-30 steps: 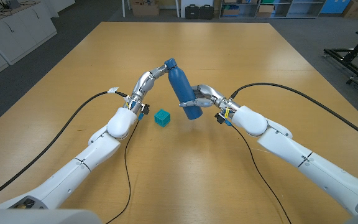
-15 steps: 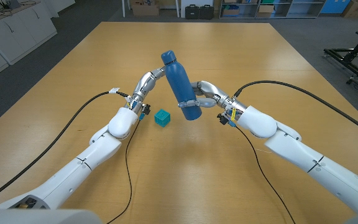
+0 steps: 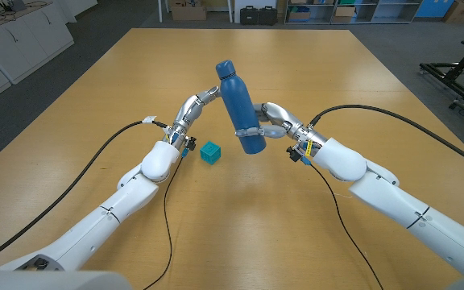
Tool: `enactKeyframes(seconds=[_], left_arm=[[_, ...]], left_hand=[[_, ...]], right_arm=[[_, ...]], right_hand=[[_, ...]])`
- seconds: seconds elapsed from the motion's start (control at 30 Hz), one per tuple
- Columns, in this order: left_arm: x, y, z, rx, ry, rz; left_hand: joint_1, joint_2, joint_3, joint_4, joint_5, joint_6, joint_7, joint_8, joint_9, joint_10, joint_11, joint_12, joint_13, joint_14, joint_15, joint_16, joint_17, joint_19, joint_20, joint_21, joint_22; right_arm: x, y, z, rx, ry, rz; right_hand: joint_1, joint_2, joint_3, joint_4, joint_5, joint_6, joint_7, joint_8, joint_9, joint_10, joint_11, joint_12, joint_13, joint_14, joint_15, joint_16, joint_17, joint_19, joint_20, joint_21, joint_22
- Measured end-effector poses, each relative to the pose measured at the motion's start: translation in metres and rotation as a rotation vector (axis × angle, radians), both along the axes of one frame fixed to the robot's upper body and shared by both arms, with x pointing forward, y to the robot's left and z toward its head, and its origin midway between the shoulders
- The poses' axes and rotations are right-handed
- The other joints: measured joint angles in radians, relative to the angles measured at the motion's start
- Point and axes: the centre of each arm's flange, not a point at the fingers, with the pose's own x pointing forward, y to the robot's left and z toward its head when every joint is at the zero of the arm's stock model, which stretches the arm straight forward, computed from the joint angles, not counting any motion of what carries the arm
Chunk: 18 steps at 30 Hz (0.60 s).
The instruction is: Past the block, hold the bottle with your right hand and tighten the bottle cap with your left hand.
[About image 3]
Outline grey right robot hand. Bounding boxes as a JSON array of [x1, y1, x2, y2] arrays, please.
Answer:
[[234, 101, 317, 143]]

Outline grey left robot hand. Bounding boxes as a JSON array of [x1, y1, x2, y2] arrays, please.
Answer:
[[171, 85, 222, 135]]

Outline blue metal bottle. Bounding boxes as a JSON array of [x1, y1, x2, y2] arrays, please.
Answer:
[[215, 60, 268, 155]]

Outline blue bottle cap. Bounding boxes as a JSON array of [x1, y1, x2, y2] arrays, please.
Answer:
[[215, 60, 238, 81]]

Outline teal cube block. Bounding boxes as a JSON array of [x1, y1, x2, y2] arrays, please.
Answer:
[[199, 140, 222, 166]]

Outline large cardboard box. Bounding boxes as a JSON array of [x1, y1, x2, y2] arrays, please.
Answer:
[[169, 0, 208, 22]]

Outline small cardboard box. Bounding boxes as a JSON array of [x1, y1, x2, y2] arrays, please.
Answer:
[[332, 5, 357, 24], [288, 10, 312, 23]]

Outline black hard case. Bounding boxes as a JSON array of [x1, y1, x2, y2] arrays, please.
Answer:
[[258, 5, 278, 27], [239, 5, 259, 26]]

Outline grey shelf unit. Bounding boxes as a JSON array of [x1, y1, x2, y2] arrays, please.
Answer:
[[284, 0, 423, 25]]

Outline white cabinet row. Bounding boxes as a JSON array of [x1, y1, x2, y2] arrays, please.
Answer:
[[0, 0, 75, 112]]

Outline black metal stand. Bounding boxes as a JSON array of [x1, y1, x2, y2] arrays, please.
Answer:
[[419, 23, 464, 124]]

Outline blue panel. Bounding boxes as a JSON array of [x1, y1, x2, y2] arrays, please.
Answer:
[[415, 0, 454, 19]]

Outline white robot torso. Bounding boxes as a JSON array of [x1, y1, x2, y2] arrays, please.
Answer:
[[0, 270, 135, 290]]

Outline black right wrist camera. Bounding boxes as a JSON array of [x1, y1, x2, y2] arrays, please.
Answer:
[[286, 145, 303, 164]]

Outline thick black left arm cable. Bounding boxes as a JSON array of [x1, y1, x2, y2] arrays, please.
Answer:
[[0, 115, 173, 270]]

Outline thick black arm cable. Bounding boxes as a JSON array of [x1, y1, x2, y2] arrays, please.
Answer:
[[309, 104, 464, 175], [0, 115, 173, 270]]

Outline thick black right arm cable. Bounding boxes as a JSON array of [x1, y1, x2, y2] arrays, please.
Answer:
[[309, 104, 464, 175]]

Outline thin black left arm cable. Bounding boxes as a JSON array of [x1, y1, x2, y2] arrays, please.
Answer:
[[143, 154, 188, 290]]

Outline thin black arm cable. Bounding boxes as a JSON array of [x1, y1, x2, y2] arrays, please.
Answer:
[[143, 154, 188, 290], [307, 162, 384, 290]]

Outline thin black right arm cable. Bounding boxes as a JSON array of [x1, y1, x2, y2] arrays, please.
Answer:
[[307, 162, 384, 290]]

